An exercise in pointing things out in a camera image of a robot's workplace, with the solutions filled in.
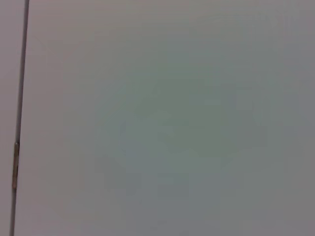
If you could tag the brown hinge in wall seam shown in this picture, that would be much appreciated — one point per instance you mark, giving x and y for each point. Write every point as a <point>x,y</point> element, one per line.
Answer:
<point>15,164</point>

